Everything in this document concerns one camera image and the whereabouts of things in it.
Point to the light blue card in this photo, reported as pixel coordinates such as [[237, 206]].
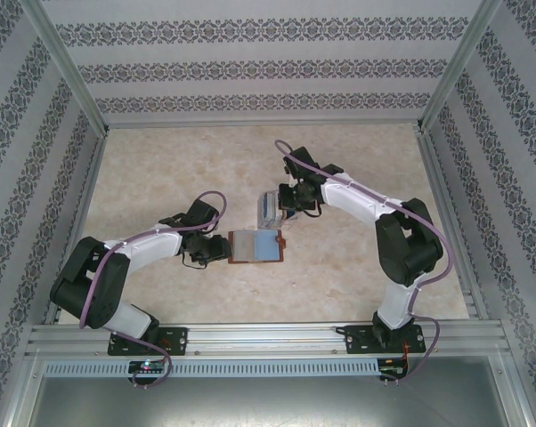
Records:
[[266, 245]]

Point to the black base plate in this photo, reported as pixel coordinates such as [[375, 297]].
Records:
[[354, 340], [179, 340]]

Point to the aluminium side rail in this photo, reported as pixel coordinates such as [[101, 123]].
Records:
[[87, 200], [443, 200]]

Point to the controller board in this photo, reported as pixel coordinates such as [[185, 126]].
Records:
[[390, 371], [148, 367]]

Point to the brown leather card holder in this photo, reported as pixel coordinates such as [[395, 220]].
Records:
[[281, 242]]

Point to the steel sheet panel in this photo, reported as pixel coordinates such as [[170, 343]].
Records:
[[268, 400]]

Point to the blue and white card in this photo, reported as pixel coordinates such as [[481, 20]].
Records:
[[268, 207]]

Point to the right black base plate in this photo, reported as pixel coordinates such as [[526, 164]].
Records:
[[354, 340]]

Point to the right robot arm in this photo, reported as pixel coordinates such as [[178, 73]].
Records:
[[348, 200]]

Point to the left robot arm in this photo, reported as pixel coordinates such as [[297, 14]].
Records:
[[152, 247]]

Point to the right controller board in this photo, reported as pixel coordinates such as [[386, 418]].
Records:
[[390, 371]]

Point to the aluminium mounting rail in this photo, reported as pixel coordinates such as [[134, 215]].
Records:
[[268, 338]]

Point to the dark blue card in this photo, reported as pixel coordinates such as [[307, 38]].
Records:
[[289, 215]]

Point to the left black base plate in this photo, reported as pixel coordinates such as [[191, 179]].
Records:
[[179, 340]]

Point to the aluminium frame post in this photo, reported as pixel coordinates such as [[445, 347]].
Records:
[[67, 71], [461, 66]]

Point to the left controller board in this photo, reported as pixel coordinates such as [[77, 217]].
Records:
[[148, 367]]

